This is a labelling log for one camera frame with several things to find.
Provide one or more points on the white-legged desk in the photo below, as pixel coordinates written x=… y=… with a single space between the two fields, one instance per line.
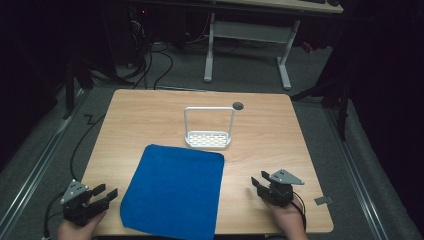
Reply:
x=253 y=33

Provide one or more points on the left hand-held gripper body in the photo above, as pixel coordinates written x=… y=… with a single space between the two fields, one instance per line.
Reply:
x=77 y=203

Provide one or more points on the white towel rack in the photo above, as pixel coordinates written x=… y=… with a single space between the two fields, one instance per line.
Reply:
x=208 y=128

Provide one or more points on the person's left hand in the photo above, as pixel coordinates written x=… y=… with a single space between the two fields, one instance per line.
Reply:
x=77 y=230

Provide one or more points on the aluminium floor rail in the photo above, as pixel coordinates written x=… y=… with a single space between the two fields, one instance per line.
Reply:
x=36 y=170
x=356 y=173

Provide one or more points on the person's right hand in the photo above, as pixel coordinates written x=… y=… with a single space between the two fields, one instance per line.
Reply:
x=287 y=220

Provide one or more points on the black metal stand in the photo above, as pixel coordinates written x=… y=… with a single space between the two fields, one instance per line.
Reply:
x=75 y=80
x=333 y=96

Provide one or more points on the grey tape piece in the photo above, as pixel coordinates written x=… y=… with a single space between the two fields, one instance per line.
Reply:
x=323 y=200

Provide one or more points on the blue cloth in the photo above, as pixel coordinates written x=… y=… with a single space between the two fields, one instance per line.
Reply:
x=173 y=190

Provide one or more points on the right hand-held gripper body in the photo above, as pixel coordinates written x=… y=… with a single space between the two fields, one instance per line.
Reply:
x=279 y=188

